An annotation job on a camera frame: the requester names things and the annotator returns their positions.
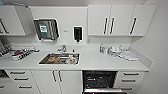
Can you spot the stainless steel dishwasher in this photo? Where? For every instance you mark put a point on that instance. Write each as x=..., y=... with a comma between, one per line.
x=86, y=90

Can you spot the black soap dispenser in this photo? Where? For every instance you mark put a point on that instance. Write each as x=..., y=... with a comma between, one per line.
x=77, y=34

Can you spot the blue dish soap bottle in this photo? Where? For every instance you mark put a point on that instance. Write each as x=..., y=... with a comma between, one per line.
x=101, y=49

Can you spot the white dirty plate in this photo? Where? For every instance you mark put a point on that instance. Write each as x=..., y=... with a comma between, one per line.
x=71, y=60

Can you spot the chrome sink faucet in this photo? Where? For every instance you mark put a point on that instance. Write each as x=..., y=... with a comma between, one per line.
x=62, y=48

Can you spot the stack of white plates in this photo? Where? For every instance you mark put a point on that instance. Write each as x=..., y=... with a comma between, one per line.
x=114, y=50

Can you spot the orange bowl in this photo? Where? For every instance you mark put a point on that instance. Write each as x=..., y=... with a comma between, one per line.
x=53, y=58

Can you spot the steel paper towel dispenser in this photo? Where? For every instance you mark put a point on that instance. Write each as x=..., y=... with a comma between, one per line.
x=46, y=29

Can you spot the steel kitchen sink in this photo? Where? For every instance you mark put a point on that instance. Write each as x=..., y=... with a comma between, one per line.
x=43, y=62

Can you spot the white dish towel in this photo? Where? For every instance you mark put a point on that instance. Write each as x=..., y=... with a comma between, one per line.
x=129, y=56

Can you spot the white two-door base cabinet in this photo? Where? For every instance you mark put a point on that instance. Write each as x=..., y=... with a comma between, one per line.
x=45, y=81

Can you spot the white drawer unit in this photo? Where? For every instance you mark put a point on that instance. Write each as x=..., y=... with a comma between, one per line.
x=130, y=80
x=21, y=80

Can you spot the black built-in microwave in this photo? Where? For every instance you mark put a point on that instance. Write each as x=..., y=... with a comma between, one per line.
x=3, y=74

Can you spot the white wall cabinet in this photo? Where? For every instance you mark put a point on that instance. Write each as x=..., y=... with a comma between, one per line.
x=120, y=20
x=13, y=20

